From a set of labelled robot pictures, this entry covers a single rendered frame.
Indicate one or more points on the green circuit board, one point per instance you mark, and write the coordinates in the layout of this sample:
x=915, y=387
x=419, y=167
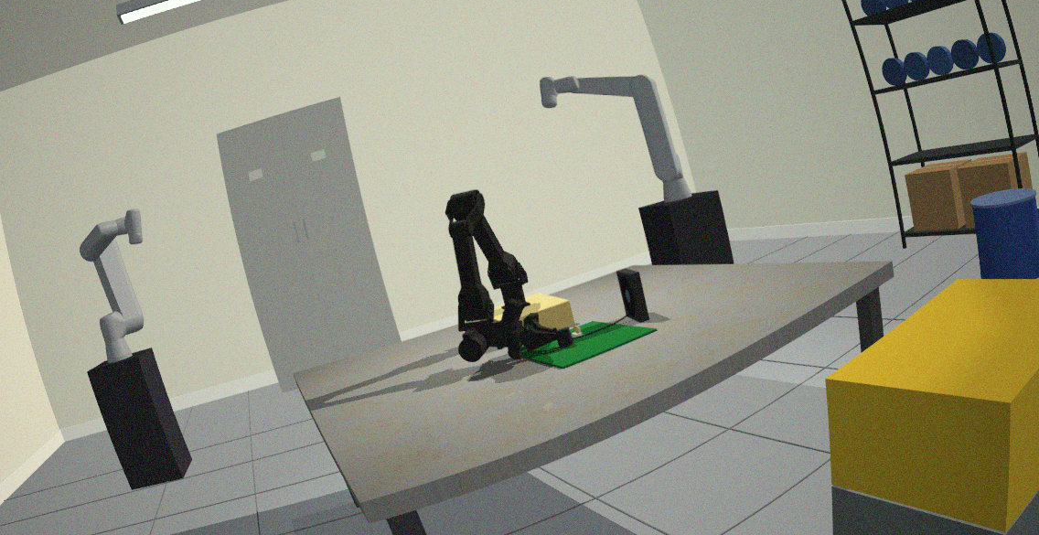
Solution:
x=588, y=346

